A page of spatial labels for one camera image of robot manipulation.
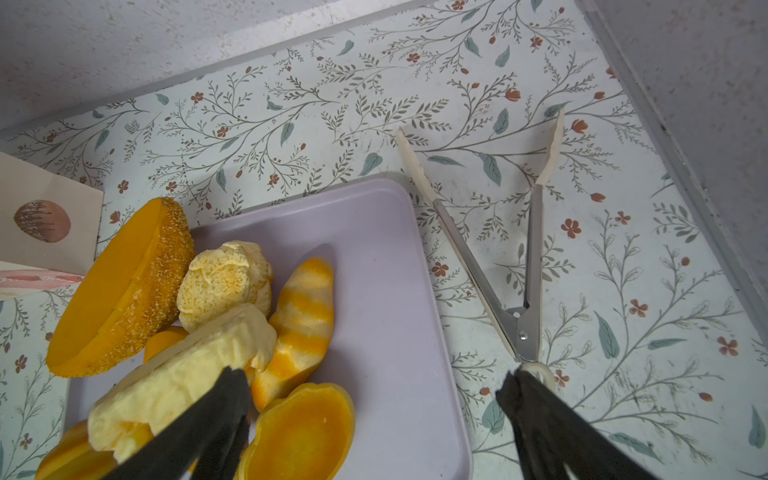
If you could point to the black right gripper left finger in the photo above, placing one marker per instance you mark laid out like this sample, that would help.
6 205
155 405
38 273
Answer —
210 435

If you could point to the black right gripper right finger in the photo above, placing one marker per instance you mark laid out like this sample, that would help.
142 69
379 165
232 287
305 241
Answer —
554 442

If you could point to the round orange tart bread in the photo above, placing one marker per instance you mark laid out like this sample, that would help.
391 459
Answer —
305 436

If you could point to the metal tongs with white tips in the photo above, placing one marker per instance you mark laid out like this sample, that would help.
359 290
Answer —
520 327

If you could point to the orange oval bread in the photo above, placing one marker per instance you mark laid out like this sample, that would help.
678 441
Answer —
74 457

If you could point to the printed paper bread bag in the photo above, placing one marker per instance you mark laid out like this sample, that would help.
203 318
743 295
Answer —
49 228

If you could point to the pale long bread loaf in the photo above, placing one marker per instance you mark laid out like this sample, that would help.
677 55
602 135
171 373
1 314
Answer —
153 395

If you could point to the striped yellow bread stick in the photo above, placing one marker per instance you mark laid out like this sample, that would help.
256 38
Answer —
304 320

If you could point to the pale crusty bread roll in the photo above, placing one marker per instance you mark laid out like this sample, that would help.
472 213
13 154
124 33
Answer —
218 280

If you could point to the lavender plastic tray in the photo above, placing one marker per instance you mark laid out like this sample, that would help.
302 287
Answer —
388 349

